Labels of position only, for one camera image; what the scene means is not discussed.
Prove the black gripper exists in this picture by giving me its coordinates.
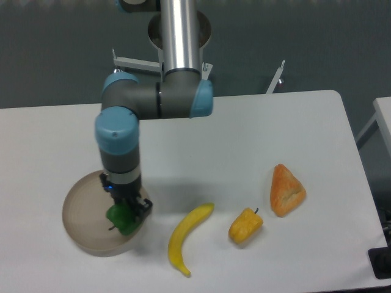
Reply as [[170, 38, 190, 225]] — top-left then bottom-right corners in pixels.
[[99, 172, 153, 225]]

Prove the green toy bell pepper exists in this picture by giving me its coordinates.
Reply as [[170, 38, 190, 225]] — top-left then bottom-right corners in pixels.
[[106, 202, 144, 236]]

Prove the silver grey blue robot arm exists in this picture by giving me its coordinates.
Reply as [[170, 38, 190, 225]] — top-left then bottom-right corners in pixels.
[[95, 1, 213, 226]]

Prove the beige round plate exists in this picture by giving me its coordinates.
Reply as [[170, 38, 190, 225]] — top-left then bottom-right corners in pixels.
[[62, 170, 145, 257]]

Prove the yellow toy bell pepper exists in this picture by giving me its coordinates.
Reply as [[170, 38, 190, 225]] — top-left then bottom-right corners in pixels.
[[228, 208, 263, 245]]

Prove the yellow toy banana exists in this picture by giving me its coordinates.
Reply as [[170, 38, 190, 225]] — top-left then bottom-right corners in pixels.
[[167, 203, 214, 278]]

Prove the orange toy pastry triangle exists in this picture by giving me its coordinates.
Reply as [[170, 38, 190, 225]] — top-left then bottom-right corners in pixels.
[[269, 164, 307, 217]]

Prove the black device at right edge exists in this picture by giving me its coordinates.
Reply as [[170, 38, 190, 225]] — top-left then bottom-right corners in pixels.
[[368, 247, 390, 280]]

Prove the white side table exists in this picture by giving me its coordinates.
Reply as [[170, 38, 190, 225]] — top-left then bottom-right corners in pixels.
[[355, 96, 391, 154]]

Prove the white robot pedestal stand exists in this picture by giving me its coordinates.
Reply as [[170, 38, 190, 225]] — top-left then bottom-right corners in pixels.
[[112, 12, 285, 94]]

